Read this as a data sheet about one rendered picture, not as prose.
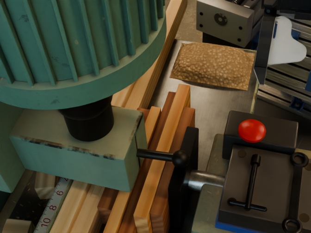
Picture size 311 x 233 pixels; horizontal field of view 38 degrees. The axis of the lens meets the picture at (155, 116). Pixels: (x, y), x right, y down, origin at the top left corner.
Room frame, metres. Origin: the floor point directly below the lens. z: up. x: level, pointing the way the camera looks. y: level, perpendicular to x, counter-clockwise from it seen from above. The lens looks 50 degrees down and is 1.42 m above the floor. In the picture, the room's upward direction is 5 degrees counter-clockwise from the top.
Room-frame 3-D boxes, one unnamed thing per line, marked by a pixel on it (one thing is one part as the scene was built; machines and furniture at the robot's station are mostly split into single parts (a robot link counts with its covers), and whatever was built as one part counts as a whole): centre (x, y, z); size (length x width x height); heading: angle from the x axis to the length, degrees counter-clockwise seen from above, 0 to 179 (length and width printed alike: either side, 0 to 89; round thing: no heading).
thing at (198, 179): (0.28, -0.06, 0.95); 0.09 x 0.07 x 0.09; 160
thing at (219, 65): (0.52, -0.10, 0.91); 0.12 x 0.09 x 0.03; 70
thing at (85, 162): (0.32, 0.09, 0.99); 0.14 x 0.07 x 0.09; 70
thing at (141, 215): (0.32, -0.01, 0.94); 0.20 x 0.02 x 0.08; 160
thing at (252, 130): (0.30, -0.10, 1.02); 0.03 x 0.03 x 0.01
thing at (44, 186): (0.38, 0.18, 0.82); 0.04 x 0.03 x 0.03; 179
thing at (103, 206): (0.33, 0.04, 0.92); 0.16 x 0.02 x 0.04; 160
